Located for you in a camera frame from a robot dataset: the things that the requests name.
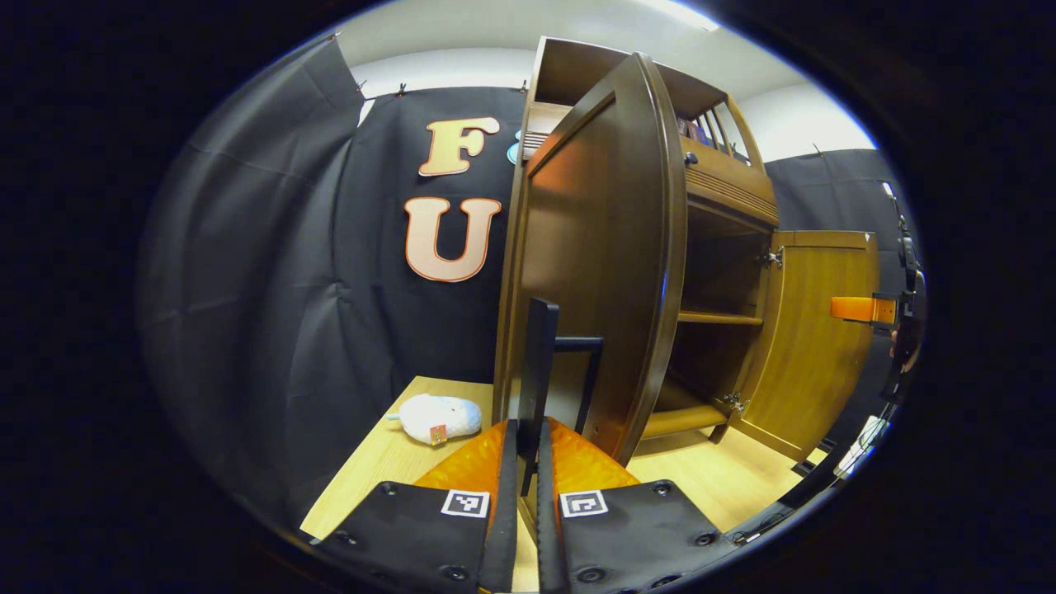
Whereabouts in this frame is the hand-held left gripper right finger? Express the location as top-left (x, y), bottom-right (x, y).
top-left (536, 417), bottom-right (739, 594)

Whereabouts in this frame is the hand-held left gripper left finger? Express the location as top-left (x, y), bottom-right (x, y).
top-left (318, 417), bottom-right (521, 594)

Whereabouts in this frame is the wooden double-door shoe cabinet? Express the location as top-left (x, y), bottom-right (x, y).
top-left (493, 35), bottom-right (781, 467)

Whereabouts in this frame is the wooden cabinet shelf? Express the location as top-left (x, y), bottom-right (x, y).
top-left (676, 309), bottom-right (765, 326)

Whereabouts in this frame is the white plush toy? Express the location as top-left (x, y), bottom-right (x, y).
top-left (386, 394), bottom-right (483, 446)

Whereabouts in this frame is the wooden drawer with dark knob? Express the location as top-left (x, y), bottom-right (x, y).
top-left (522, 103), bottom-right (780, 229)

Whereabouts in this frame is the black backdrop cloth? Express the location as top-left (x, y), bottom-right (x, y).
top-left (136, 33), bottom-right (923, 529)

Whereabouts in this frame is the large ceiling light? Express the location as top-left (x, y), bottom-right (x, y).
top-left (635, 0), bottom-right (720, 32)

